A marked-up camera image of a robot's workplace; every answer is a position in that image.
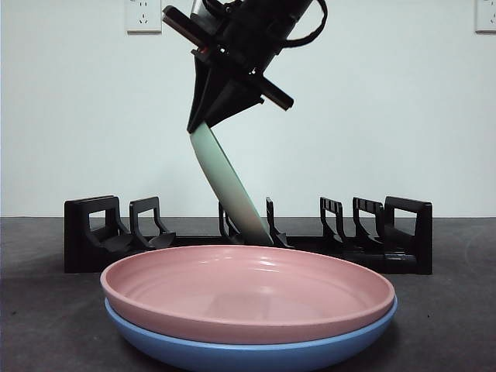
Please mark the blue plate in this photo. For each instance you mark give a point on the blue plate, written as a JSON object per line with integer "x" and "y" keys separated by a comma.
{"x": 232, "y": 357}

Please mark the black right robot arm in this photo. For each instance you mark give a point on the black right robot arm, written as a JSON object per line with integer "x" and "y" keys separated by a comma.
{"x": 267, "y": 11}

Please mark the black plastic dish rack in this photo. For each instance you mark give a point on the black plastic dish rack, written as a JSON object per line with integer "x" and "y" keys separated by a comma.
{"x": 422, "y": 240}

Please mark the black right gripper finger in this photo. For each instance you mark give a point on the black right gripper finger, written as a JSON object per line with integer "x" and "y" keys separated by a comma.
{"x": 199, "y": 89}
{"x": 232, "y": 100}

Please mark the white wall socket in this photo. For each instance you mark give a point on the white wall socket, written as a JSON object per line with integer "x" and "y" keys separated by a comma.
{"x": 486, "y": 15}
{"x": 141, "y": 17}

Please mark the green plate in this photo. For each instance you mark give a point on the green plate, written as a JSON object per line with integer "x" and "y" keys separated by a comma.
{"x": 224, "y": 186}

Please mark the pink plate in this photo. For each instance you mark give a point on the pink plate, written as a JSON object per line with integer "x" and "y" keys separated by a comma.
{"x": 193, "y": 310}

